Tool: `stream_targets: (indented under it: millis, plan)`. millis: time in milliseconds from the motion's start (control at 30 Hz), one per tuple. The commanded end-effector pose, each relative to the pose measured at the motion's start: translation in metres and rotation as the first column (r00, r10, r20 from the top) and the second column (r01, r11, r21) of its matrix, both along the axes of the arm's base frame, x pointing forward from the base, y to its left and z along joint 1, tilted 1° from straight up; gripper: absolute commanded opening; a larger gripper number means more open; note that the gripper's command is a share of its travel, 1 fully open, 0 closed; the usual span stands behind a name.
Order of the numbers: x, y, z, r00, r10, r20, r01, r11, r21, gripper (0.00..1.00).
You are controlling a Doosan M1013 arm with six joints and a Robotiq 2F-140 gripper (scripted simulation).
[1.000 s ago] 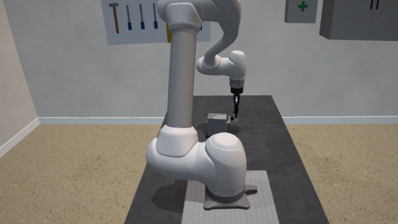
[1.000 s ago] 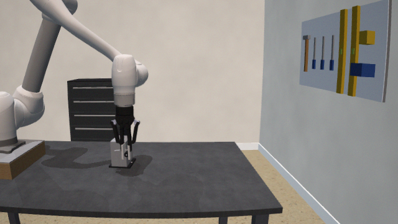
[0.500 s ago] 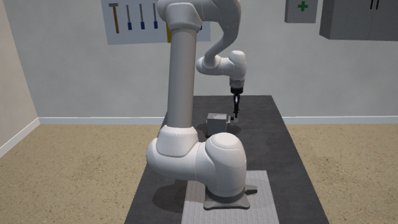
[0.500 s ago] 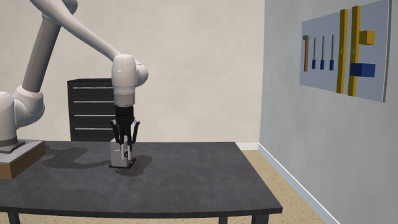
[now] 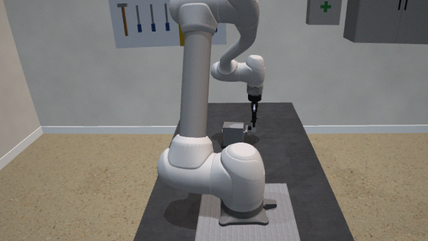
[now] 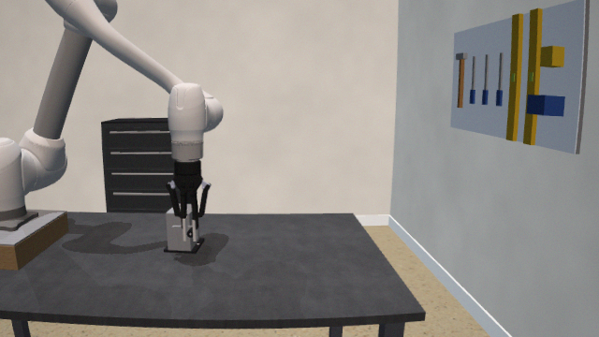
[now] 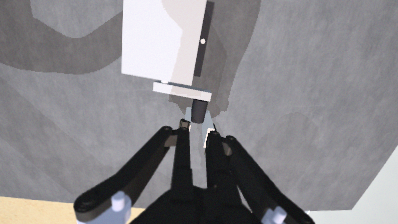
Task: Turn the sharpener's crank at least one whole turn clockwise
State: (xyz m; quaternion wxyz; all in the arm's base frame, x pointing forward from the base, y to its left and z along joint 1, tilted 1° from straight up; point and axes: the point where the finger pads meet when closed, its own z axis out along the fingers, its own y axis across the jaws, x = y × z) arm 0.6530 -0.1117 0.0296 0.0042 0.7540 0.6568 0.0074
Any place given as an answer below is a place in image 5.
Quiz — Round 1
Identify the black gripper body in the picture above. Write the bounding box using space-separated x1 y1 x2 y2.
248 94 261 108

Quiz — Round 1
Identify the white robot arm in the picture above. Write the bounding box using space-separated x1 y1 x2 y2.
157 0 277 227

